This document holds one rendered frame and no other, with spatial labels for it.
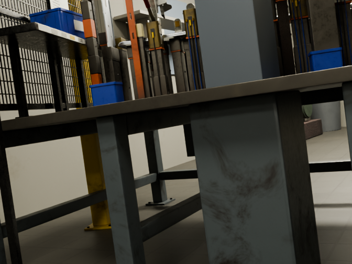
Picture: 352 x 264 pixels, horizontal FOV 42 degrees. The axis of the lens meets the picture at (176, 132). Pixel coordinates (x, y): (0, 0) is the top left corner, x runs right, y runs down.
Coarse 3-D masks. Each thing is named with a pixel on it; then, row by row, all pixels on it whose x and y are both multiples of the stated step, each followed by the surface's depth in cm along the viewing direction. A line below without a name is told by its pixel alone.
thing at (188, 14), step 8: (192, 8) 194; (184, 16) 195; (192, 16) 194; (184, 24) 196; (192, 24) 195; (192, 32) 195; (192, 40) 195; (192, 48) 196; (200, 48) 198; (192, 56) 196; (200, 56) 196; (192, 64) 195; (200, 64) 196; (192, 72) 197; (200, 72) 195; (192, 80) 197; (200, 80) 196; (200, 88) 196
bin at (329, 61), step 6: (336, 48) 160; (312, 54) 162; (318, 54) 161; (324, 54) 161; (330, 54) 161; (336, 54) 160; (312, 60) 162; (318, 60) 161; (324, 60) 161; (330, 60) 161; (336, 60) 160; (342, 60) 160; (312, 66) 163; (318, 66) 162; (324, 66) 161; (330, 66) 161; (336, 66) 160; (342, 66) 160
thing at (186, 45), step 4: (184, 40) 216; (184, 44) 216; (188, 44) 216; (184, 48) 216; (188, 48) 216; (188, 52) 217; (188, 56) 217; (188, 60) 217; (188, 64) 217; (188, 68) 217; (188, 72) 217; (192, 84) 217; (192, 88) 217
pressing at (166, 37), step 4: (176, 32) 209; (180, 32) 208; (184, 32) 208; (164, 36) 210; (168, 36) 209; (172, 36) 209; (176, 36) 217; (180, 36) 219; (184, 36) 220; (144, 40) 212; (164, 40) 225; (168, 40) 226; (120, 44) 214; (124, 44) 214; (128, 44) 221; (148, 44) 230; (168, 44) 232; (124, 48) 226
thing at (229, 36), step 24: (216, 0) 148; (240, 0) 144; (264, 0) 152; (216, 24) 149; (240, 24) 145; (264, 24) 150; (216, 48) 149; (240, 48) 145; (264, 48) 147; (216, 72) 150; (240, 72) 146; (264, 72) 145
